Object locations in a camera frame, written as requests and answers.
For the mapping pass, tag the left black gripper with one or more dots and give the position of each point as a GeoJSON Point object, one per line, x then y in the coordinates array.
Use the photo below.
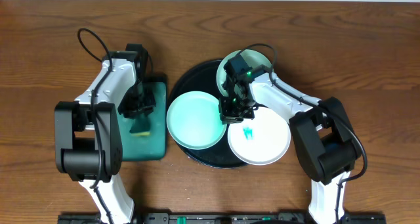
{"type": "Point", "coordinates": [138, 109]}

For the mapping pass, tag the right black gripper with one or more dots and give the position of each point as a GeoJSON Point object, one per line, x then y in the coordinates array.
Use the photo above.
{"type": "Point", "coordinates": [234, 114]}

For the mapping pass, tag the green yellow sponge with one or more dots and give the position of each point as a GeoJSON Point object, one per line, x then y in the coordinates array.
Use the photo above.
{"type": "Point", "coordinates": [141, 127]}

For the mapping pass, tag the mint plate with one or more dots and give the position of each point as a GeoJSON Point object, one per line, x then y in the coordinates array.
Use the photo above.
{"type": "Point", "coordinates": [252, 58]}
{"type": "Point", "coordinates": [193, 120]}

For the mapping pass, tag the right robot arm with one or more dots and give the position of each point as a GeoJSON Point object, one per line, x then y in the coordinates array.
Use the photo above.
{"type": "Point", "coordinates": [325, 142]}

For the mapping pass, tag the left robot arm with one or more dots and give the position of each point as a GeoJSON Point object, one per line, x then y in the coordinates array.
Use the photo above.
{"type": "Point", "coordinates": [88, 137]}

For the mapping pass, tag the round black tray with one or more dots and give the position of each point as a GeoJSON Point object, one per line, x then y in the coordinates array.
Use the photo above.
{"type": "Point", "coordinates": [203, 78]}

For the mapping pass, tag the rectangular black water tray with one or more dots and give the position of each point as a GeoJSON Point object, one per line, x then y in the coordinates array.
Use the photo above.
{"type": "Point", "coordinates": [150, 147]}

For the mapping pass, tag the white plate with stain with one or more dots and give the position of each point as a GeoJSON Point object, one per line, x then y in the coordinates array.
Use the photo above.
{"type": "Point", "coordinates": [262, 140]}

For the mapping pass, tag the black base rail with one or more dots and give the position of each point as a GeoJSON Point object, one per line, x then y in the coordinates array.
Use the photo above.
{"type": "Point", "coordinates": [283, 217]}

